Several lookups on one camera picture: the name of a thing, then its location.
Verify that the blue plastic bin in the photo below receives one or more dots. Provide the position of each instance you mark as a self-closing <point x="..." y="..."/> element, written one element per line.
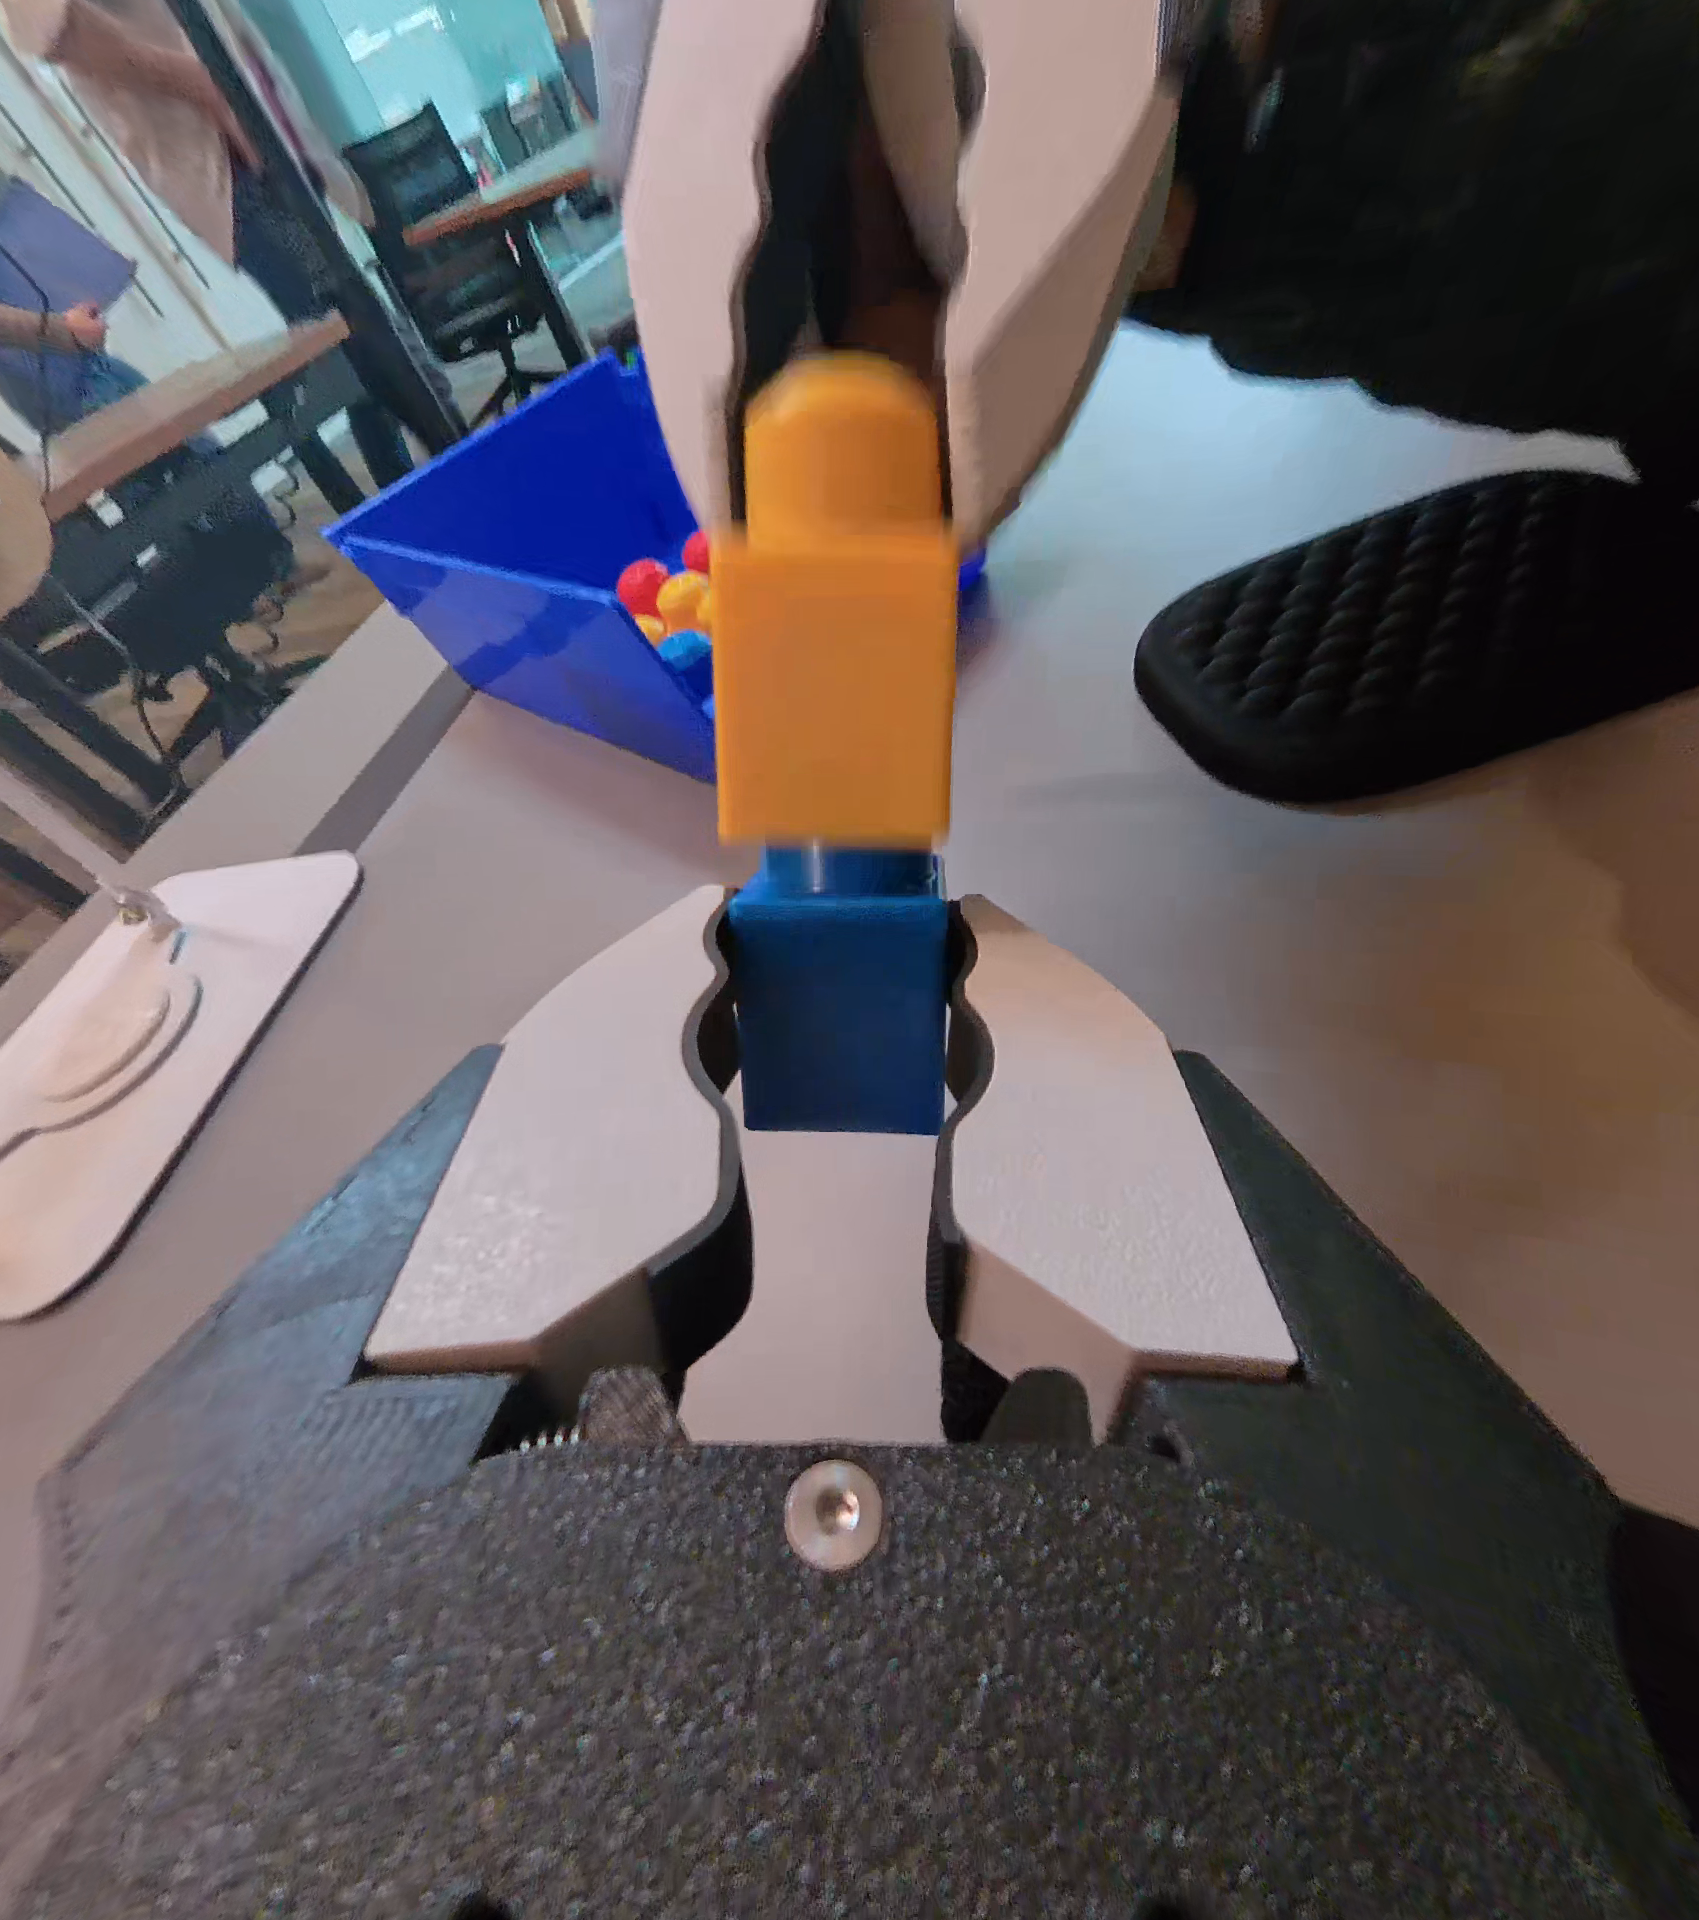
<point x="489" y="600"/>

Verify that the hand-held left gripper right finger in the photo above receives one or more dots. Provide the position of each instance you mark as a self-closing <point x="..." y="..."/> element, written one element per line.
<point x="1105" y="1184"/>

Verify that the wooden desk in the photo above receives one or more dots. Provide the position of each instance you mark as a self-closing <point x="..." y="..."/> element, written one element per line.
<point x="189" y="390"/>
<point x="505" y="195"/>

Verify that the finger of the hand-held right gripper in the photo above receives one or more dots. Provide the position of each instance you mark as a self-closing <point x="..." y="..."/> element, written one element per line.
<point x="1061" y="195"/>
<point x="693" y="225"/>

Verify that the pile of mega blocks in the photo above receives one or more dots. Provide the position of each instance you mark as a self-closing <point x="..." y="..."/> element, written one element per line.
<point x="677" y="600"/>

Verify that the black light stand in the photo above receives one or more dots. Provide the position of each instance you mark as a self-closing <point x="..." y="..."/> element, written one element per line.
<point x="339" y="225"/>

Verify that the black office chair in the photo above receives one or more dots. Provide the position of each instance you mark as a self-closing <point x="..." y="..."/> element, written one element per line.
<point x="445" y="225"/>
<point x="175" y="584"/>

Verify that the yellow mega block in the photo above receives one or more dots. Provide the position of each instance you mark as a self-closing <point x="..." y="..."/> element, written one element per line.
<point x="835" y="674"/>

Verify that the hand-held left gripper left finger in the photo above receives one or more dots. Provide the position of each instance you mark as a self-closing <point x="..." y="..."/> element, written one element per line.
<point x="565" y="1184"/>

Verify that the person's right forearm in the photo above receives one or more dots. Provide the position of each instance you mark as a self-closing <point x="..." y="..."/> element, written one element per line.
<point x="1464" y="181"/>

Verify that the white document stand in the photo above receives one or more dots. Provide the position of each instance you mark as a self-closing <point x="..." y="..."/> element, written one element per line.
<point x="115" y="1080"/>

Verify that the blue mega block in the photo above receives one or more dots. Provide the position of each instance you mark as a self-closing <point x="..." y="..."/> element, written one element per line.
<point x="843" y="1034"/>

